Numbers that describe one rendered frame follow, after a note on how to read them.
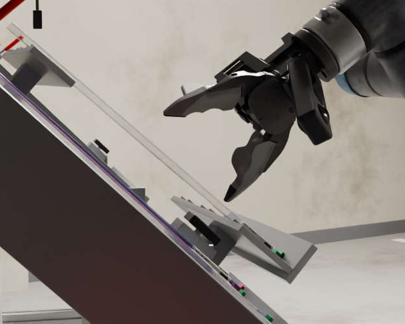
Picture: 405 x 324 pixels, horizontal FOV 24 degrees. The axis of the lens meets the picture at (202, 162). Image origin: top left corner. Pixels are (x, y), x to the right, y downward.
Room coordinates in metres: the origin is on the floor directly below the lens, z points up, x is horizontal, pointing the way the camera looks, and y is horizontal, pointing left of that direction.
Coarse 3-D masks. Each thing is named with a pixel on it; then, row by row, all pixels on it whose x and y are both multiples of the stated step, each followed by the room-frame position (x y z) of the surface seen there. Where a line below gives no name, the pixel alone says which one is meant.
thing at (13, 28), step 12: (12, 24) 1.23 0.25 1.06; (24, 36) 1.23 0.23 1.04; (84, 84) 1.26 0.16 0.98; (96, 96) 1.26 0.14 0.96; (108, 108) 1.27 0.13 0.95; (120, 120) 1.27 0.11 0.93; (132, 132) 1.28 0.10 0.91; (144, 144) 1.28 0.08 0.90; (156, 156) 1.29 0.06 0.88; (180, 168) 1.30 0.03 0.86; (192, 180) 1.30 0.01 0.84; (204, 192) 1.31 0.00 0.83; (216, 204) 1.31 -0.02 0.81; (228, 216) 1.32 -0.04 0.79; (276, 252) 1.34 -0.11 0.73
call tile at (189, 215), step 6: (186, 216) 1.22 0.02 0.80; (192, 216) 1.20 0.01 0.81; (192, 222) 1.20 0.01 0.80; (198, 222) 1.20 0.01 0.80; (198, 228) 1.20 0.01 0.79; (204, 228) 1.20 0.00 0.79; (204, 234) 1.20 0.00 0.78; (210, 234) 1.20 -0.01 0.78; (216, 234) 1.20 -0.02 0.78; (210, 240) 1.20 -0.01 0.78; (216, 240) 1.20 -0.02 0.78
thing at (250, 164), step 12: (252, 144) 1.11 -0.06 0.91; (264, 144) 1.11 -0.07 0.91; (240, 156) 1.15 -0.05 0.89; (252, 156) 1.11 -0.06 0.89; (264, 156) 1.12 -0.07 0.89; (240, 168) 1.12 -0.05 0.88; (252, 168) 1.11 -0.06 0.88; (240, 180) 1.12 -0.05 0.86; (252, 180) 1.12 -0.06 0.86; (228, 192) 1.13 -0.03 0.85; (240, 192) 1.12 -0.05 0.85
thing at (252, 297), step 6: (234, 276) 1.17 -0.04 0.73; (240, 282) 1.14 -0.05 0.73; (246, 288) 1.11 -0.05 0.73; (246, 294) 1.09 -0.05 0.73; (252, 294) 1.08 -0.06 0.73; (252, 300) 1.07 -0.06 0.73; (258, 300) 1.05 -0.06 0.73; (258, 306) 1.04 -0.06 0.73; (264, 306) 1.02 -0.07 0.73; (264, 312) 1.01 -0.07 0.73; (270, 312) 1.00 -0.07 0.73; (276, 312) 0.99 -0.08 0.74; (276, 318) 0.97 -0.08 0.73; (282, 318) 0.96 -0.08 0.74
